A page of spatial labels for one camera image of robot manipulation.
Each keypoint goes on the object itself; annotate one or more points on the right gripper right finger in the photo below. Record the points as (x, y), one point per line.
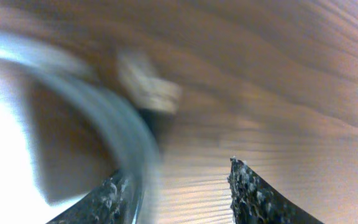
(254, 201)

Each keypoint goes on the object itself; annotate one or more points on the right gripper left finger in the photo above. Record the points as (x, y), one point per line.
(103, 205)

